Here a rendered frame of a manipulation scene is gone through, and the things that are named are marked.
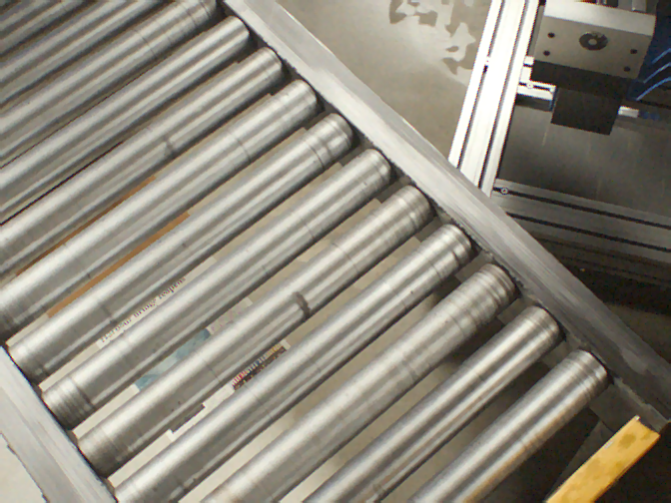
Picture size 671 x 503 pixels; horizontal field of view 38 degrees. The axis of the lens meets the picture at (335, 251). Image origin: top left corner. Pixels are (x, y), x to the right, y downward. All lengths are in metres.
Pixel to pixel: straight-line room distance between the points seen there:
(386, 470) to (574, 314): 0.25
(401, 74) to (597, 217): 0.63
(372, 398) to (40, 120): 0.52
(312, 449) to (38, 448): 0.27
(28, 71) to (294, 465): 0.59
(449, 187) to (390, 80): 1.09
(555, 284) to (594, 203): 0.74
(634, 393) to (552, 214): 0.77
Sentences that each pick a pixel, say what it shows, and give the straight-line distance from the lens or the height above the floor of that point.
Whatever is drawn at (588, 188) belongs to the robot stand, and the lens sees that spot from 1.79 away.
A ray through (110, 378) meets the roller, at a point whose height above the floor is 0.79.
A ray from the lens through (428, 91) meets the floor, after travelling 2.13.
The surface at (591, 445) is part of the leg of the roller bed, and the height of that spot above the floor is 0.60.
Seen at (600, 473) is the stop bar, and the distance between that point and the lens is 0.95.
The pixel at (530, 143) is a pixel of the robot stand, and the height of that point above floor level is 0.21.
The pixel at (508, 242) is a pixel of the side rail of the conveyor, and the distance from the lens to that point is 1.05.
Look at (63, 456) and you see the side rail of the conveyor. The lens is 1.00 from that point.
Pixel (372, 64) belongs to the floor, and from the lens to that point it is 2.17.
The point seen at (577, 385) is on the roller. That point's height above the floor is 0.80.
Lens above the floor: 1.72
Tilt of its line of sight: 63 degrees down
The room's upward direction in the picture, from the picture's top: 5 degrees counter-clockwise
